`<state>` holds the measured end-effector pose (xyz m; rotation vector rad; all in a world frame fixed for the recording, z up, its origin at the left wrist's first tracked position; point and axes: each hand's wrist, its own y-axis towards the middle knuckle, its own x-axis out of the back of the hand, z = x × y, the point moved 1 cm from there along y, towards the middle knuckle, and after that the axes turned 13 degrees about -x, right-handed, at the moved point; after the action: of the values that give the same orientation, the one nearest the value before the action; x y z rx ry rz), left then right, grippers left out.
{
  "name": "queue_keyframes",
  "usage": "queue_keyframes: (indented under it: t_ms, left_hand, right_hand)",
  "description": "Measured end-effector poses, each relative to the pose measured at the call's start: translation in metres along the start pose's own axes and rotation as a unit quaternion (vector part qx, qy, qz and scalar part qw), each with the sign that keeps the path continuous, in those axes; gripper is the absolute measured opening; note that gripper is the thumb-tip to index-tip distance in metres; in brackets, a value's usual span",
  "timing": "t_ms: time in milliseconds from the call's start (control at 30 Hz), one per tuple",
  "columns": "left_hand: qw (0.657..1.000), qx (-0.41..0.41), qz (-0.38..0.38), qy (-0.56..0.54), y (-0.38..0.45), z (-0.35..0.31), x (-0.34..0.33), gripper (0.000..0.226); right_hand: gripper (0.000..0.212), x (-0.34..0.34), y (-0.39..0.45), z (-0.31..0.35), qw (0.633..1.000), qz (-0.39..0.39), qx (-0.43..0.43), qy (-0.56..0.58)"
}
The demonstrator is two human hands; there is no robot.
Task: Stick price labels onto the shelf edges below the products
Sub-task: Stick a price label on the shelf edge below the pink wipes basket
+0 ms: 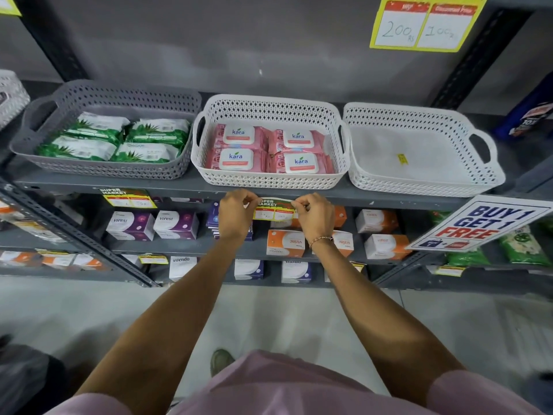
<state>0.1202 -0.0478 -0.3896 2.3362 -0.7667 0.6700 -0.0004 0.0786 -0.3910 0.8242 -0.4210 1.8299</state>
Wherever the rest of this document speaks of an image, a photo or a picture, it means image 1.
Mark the row of orange white boxes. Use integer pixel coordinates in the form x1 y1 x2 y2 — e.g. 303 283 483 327
0 250 107 272

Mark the person's left shoe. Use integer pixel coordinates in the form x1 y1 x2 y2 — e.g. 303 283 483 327
210 349 236 378

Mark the small white purple box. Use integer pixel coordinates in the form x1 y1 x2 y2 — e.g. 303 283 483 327
281 260 313 285
168 256 198 282
234 259 265 281

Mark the blue cleaner bottle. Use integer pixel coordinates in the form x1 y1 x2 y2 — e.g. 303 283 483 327
492 84 553 141

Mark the stack of orange white boxes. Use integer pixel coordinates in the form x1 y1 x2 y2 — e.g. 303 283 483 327
266 206 414 261

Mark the person's right forearm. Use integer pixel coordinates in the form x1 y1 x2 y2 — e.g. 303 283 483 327
310 239 467 411

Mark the dark grey bag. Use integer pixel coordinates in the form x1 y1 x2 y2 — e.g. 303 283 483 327
0 337 68 415

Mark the person's left forearm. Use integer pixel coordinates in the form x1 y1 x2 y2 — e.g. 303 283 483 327
75 235 256 415

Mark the white plastic basket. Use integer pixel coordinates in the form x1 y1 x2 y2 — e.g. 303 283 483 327
191 93 351 191
342 102 507 198
0 69 31 130

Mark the person's pink shirt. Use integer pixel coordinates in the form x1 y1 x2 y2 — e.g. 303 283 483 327
43 349 547 415

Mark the stack of blue white boxes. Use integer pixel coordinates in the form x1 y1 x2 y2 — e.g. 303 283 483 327
206 202 255 242

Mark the person's left hand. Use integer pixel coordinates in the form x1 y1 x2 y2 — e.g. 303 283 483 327
218 188 262 243

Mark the white promotional sign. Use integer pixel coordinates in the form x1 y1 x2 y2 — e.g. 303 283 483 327
406 194 553 254

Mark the person's right hand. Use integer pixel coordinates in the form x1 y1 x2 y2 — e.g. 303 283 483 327
290 192 337 247

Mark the green white pouch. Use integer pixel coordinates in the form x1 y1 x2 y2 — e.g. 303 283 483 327
500 224 552 267
447 248 491 267

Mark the grey plastic basket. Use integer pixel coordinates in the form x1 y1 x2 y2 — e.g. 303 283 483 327
9 80 203 181

